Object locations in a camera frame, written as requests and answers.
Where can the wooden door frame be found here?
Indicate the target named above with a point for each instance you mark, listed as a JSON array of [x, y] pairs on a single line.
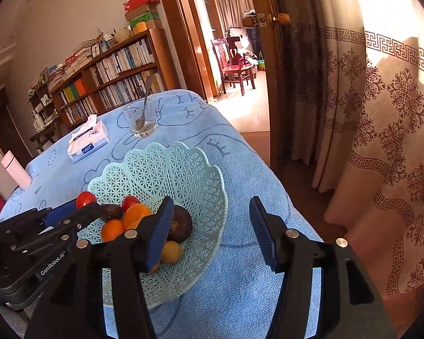
[[173, 24]]

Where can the wooden bookshelf with books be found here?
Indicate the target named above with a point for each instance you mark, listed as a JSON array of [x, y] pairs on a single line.
[[162, 56]]

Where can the yellow-orange orange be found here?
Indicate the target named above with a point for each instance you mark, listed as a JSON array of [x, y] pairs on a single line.
[[137, 214]]

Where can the red cardboard box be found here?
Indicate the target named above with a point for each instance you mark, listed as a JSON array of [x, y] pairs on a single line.
[[141, 1]]

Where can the green cardboard box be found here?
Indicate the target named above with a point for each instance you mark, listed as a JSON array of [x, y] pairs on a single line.
[[146, 18]]

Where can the dark brown passion fruit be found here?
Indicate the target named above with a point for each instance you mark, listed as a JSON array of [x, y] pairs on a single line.
[[181, 224], [110, 212]]

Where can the white tissue pack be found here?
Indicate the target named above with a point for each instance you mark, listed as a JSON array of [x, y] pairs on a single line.
[[88, 144]]

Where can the patterned beige curtain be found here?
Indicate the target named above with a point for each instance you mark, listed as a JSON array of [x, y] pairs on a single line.
[[374, 113]]

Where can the metal spoon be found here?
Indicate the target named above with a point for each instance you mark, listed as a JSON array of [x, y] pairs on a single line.
[[147, 95]]

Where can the yellow mug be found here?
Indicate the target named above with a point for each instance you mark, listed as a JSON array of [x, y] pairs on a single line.
[[141, 27]]

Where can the large red tomato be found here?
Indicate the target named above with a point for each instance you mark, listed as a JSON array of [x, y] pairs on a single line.
[[130, 203]]

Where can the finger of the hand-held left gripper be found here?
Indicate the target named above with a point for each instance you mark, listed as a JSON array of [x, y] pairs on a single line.
[[62, 212], [86, 215]]

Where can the small picture frame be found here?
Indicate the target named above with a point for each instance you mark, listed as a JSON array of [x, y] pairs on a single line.
[[96, 49]]

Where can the blue printed tablecloth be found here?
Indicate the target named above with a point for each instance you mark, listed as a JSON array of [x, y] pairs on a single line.
[[240, 169]]

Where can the clear drinking glass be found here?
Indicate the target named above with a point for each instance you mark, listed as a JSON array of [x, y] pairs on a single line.
[[134, 127]]

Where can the small red tomato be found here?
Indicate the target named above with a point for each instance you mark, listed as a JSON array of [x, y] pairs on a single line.
[[86, 199]]

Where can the stacks of books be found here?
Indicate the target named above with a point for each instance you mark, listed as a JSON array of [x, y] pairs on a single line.
[[74, 60]]

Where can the small wooden shelf unit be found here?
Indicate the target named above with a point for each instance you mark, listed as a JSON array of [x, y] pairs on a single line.
[[42, 106]]

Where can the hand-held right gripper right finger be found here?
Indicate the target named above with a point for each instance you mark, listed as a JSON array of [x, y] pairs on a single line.
[[263, 233]]

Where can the teal plastic lattice basket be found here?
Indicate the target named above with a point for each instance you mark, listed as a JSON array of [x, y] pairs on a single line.
[[169, 169]]

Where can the pink thermos bottle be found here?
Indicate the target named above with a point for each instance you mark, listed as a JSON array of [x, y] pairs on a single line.
[[16, 171]]

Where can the brown cardboard box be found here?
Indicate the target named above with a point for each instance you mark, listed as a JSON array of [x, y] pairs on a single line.
[[141, 12]]

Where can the orange mandarin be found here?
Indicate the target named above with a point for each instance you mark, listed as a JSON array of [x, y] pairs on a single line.
[[155, 268], [134, 225], [112, 229]]

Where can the red wooden chair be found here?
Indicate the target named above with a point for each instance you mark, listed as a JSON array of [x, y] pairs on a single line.
[[233, 63]]

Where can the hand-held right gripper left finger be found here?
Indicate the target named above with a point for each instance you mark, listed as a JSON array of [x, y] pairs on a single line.
[[160, 233]]

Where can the small yellow citrus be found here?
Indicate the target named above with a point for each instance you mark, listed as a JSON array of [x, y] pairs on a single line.
[[171, 252]]

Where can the woven wicker basket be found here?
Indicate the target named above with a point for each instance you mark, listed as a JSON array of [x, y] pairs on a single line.
[[122, 36]]

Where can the wooden door with knob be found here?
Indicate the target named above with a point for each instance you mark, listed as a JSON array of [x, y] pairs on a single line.
[[268, 77]]

